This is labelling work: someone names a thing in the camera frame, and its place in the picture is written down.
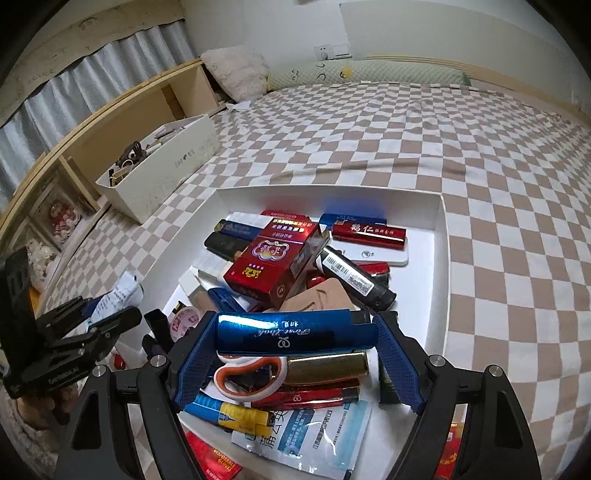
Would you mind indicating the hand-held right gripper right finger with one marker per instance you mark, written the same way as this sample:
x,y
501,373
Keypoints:
x,y
397,369

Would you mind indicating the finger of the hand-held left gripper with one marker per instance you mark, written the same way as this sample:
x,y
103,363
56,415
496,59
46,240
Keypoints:
x,y
92,308
115,323

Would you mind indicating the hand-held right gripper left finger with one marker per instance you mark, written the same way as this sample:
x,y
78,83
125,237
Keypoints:
x,y
194,369

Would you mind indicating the white paper receipt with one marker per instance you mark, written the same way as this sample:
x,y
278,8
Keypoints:
x,y
115,295

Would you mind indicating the plain red lighter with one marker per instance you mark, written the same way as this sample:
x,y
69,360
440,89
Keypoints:
x,y
121,361

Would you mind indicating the orange white scissors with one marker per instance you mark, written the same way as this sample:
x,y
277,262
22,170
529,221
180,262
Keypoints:
x,y
240,361

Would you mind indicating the gold metallic lighter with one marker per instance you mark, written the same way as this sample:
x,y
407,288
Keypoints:
x,y
323,367

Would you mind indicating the blue metallic lighter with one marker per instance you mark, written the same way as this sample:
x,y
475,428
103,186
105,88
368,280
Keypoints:
x,y
286,334

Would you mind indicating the red cigarette pack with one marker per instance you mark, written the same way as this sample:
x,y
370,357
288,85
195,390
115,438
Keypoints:
x,y
268,263

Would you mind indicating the white shallow cardboard container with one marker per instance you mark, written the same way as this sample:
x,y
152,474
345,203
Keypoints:
x,y
415,240

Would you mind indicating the person's left hand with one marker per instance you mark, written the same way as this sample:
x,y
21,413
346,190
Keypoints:
x,y
46,408

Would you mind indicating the small black box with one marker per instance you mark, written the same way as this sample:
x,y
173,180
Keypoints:
x,y
159,327

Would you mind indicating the pink printed tape roll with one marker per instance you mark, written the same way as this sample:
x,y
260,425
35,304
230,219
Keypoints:
x,y
184,323

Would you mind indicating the red flat packet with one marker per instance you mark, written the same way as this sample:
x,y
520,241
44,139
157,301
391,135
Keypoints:
x,y
212,457

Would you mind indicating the framed doll display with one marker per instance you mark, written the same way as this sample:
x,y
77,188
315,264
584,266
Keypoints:
x,y
62,219

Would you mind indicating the heap of assorted lighters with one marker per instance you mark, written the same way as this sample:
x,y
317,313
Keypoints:
x,y
360,281

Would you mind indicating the small white box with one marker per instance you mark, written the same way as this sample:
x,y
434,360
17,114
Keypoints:
x,y
210,270

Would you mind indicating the light blue mask packet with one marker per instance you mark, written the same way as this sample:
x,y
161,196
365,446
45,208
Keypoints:
x,y
314,429

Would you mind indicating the tan carved wooden plaque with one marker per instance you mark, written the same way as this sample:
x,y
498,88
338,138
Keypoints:
x,y
318,295

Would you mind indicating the white flat case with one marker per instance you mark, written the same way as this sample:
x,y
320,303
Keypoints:
x,y
383,257

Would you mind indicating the white storage box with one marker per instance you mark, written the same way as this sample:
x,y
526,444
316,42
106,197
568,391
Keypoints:
x,y
161,170

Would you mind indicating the brown hair clip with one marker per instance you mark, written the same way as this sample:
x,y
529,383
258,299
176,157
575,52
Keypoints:
x,y
130,151

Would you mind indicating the wooden bedside shelf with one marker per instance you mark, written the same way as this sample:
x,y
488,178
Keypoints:
x,y
138,106

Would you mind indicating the grey blue curtain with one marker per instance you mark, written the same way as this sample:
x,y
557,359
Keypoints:
x,y
69,97

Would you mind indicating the beige curtain valance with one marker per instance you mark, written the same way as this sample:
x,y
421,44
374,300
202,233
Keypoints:
x,y
69,41

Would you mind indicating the white fluffy pillow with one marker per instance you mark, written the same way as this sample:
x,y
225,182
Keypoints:
x,y
235,71

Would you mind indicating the green bolster pillow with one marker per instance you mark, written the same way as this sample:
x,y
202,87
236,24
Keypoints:
x,y
378,74

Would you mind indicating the white wall socket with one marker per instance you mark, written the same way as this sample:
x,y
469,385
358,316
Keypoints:
x,y
331,50

